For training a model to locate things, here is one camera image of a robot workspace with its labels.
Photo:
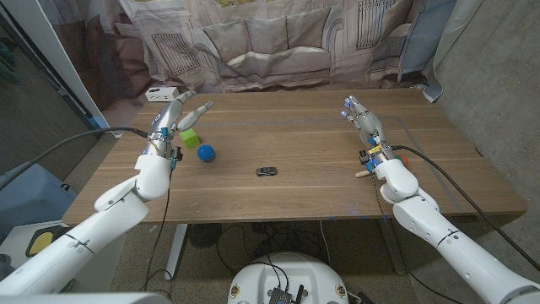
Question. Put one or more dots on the white upright panel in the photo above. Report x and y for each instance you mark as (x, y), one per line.
(42, 38)

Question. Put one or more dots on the dark grey toy car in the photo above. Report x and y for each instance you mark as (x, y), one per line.
(266, 171)

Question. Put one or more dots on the white table leg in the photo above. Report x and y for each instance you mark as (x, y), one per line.
(177, 249)

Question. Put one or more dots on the green cube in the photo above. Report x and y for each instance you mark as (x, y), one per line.
(190, 138)

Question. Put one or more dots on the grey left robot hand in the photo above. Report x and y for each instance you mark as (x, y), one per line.
(169, 118)

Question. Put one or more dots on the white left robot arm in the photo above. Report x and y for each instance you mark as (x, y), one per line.
(114, 211)

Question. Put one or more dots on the yellow and black floor object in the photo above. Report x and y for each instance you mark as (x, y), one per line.
(40, 244)

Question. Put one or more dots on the white robot torso base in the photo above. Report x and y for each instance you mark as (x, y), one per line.
(291, 272)

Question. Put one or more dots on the printed living room backdrop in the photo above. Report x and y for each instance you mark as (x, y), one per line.
(270, 42)

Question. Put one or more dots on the white floor box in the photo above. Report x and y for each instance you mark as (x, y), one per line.
(105, 266)

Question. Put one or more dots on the black torso electronics module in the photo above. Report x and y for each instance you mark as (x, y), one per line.
(278, 296)

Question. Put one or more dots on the blue plastic bin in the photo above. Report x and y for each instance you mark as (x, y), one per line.
(29, 194)

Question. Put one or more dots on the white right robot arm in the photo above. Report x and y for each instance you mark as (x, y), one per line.
(455, 245)

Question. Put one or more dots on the blue spiky stress ball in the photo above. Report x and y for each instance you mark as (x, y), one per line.
(206, 153)

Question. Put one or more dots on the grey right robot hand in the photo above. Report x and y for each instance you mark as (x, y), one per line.
(370, 124)

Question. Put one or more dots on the white power strip box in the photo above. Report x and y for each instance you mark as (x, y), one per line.
(162, 93)

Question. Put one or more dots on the grey table leg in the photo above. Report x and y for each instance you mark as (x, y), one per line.
(392, 249)

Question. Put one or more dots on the black round floor fan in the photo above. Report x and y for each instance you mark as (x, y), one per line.
(204, 235)

